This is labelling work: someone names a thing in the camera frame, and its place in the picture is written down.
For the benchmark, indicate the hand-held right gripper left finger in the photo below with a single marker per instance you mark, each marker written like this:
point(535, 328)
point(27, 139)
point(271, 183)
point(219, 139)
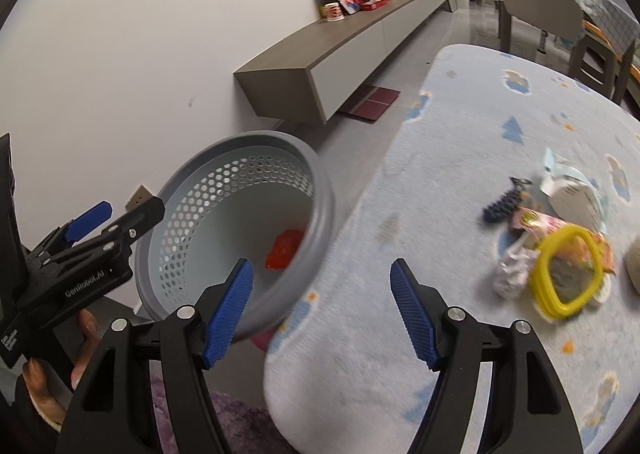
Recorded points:
point(227, 314)

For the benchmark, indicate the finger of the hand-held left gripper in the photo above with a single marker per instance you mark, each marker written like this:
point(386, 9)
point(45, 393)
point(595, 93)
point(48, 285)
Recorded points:
point(87, 221)
point(132, 220)

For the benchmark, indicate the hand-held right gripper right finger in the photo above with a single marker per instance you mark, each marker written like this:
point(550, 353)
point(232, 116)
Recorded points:
point(412, 314)

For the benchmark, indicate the grey perforated plastic basket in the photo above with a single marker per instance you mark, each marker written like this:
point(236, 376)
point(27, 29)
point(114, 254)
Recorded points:
point(210, 254)

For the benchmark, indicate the white and blue packet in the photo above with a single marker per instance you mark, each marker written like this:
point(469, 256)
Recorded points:
point(575, 204)

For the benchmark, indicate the person's left forearm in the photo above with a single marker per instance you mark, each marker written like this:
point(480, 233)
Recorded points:
point(27, 429)

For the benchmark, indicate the person's left hand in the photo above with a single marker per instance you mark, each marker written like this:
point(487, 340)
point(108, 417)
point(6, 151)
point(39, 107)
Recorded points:
point(85, 339)

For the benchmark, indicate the red plastic wrapper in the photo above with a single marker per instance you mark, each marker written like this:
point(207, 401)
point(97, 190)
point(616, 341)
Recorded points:
point(285, 249)

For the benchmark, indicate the crumpled white paper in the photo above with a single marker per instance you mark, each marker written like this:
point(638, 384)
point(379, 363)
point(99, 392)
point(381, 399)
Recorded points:
point(512, 274)

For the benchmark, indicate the pink snack wrapper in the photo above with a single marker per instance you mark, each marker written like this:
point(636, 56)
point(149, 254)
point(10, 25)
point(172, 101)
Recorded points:
point(542, 223)

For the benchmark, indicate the dark red floor scale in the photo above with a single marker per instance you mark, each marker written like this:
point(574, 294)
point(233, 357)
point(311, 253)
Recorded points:
point(372, 103)

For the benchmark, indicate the grey round object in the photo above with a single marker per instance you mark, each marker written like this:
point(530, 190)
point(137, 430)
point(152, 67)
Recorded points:
point(634, 266)

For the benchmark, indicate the patterned mug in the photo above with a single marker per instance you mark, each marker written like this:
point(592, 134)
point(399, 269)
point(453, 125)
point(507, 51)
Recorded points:
point(334, 12)

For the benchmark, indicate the flat red box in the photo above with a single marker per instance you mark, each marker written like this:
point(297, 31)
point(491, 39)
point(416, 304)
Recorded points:
point(374, 5)

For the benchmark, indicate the grey-brown stool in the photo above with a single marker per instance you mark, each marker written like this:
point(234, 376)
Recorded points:
point(600, 58)

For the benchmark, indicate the yellow plastic frame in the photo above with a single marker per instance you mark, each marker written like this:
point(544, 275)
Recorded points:
point(540, 284)

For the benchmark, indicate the long wall-mounted cabinet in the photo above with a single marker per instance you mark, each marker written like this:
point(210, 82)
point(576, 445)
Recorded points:
point(350, 48)

